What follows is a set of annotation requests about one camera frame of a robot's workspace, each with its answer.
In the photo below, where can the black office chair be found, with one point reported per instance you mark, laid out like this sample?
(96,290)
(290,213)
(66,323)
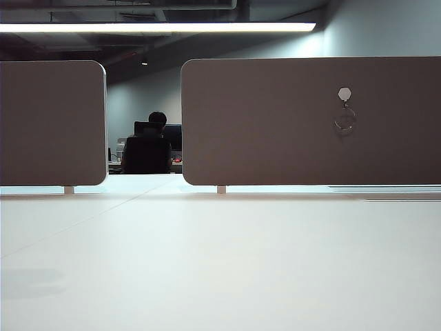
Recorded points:
(146,155)

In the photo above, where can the long ceiling light strip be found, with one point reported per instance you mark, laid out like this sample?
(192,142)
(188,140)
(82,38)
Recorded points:
(155,28)

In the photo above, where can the white adhesive wall hook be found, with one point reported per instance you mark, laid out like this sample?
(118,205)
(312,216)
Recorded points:
(345,93)

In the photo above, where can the black computer monitor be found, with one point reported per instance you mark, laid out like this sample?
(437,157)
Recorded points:
(174,138)

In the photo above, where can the brown desk divider panel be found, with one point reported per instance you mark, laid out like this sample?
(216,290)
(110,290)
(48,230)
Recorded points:
(258,131)
(51,124)

